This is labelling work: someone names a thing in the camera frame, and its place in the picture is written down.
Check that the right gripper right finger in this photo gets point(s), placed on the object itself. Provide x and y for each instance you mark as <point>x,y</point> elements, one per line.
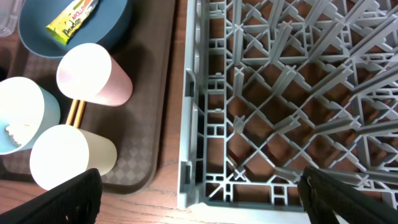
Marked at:
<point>324,197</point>

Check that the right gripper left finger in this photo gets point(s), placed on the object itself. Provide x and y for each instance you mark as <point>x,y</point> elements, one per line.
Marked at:
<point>77,201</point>

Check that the pale green plastic cup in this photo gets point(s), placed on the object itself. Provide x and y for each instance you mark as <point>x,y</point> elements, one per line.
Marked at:
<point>63,152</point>

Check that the pink plastic cup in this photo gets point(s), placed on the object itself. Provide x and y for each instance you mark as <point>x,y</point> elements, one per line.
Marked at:
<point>88,72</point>

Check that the yellow green snack wrapper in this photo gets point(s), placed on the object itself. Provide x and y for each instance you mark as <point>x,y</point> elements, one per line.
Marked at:
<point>64,26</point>

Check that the dark blue plate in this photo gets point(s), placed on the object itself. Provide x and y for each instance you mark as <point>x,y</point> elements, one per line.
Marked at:
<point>104,26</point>

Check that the grey dishwasher rack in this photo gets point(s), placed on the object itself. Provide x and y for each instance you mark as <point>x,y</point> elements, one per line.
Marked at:
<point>274,86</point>

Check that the right wooden chopstick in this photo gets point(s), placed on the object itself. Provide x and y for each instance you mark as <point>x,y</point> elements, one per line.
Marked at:
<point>78,109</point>

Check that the wooden chopstick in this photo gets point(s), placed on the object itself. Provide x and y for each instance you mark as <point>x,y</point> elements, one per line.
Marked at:
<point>72,112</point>
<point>78,109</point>

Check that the left wooden chopstick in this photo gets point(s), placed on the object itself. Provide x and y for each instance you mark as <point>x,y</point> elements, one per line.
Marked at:
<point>72,112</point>

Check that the light blue bowl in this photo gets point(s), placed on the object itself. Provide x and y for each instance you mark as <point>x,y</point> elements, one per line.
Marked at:
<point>27,110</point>

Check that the brown serving tray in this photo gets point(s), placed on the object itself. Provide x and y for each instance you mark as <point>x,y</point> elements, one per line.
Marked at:
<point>134,127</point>

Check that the clear plastic bin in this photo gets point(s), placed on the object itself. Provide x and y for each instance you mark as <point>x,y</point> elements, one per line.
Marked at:
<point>9,14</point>

